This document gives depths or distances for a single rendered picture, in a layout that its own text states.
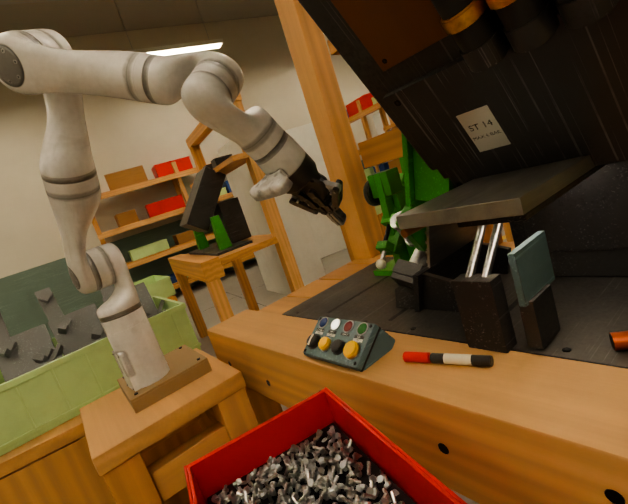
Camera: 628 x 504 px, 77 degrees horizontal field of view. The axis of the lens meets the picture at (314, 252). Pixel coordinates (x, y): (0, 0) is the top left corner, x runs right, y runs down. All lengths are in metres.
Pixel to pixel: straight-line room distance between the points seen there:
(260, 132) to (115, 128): 7.31
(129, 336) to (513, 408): 0.77
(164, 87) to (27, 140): 7.25
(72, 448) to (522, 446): 1.11
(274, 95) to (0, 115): 4.67
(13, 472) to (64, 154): 0.84
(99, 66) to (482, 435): 0.71
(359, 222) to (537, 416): 1.00
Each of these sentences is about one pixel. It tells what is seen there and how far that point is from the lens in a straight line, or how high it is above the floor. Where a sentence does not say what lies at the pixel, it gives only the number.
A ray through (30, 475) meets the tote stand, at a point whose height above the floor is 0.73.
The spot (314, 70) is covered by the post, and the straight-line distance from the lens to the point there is 1.41.
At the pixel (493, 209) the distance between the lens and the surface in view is 0.45.
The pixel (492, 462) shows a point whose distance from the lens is 0.57.
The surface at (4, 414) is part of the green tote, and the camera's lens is 1.36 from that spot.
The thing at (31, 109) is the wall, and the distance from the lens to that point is 8.00.
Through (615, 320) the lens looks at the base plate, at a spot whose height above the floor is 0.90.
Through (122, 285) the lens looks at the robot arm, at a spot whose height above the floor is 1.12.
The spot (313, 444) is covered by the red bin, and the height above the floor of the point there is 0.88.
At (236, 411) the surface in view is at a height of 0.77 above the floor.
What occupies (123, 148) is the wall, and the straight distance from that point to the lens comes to 7.83.
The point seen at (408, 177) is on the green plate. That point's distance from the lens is 0.72.
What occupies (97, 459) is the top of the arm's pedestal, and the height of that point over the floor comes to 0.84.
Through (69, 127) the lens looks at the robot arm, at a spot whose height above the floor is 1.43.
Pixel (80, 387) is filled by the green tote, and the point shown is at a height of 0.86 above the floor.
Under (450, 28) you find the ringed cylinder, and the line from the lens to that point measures 0.48.
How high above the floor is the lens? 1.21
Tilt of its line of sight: 10 degrees down
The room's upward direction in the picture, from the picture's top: 18 degrees counter-clockwise
